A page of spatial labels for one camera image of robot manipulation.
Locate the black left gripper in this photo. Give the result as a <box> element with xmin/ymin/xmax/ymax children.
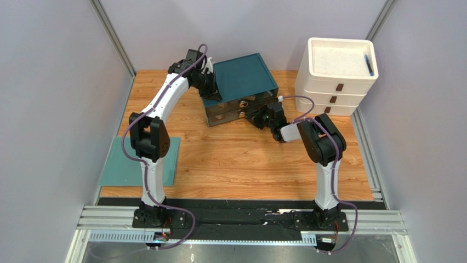
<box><xmin>193</xmin><ymin>71</ymin><xmax>224</xmax><ymax>102</ymax></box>

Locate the teal drawer cabinet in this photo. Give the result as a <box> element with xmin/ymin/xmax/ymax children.
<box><xmin>202</xmin><ymin>52</ymin><xmax>280</xmax><ymax>128</ymax></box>

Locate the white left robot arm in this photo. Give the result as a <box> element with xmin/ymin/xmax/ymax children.
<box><xmin>126</xmin><ymin>58</ymin><xmax>221</xmax><ymax>224</ymax></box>

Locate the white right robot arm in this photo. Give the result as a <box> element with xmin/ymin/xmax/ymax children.
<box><xmin>245</xmin><ymin>102</ymin><xmax>346</xmax><ymax>221</ymax></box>

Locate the white three-drawer organizer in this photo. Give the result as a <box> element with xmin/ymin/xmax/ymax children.
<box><xmin>294</xmin><ymin>37</ymin><xmax>379</xmax><ymax>116</ymax></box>

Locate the teal mat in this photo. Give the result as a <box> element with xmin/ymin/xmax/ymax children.
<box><xmin>99</xmin><ymin>136</ymin><xmax>181</xmax><ymax>187</ymax></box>

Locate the blue pen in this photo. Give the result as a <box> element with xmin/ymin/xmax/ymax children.
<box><xmin>364</xmin><ymin>54</ymin><xmax>374</xmax><ymax>76</ymax></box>

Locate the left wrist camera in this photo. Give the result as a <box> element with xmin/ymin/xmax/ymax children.
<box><xmin>204</xmin><ymin>57</ymin><xmax>214</xmax><ymax>73</ymax></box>

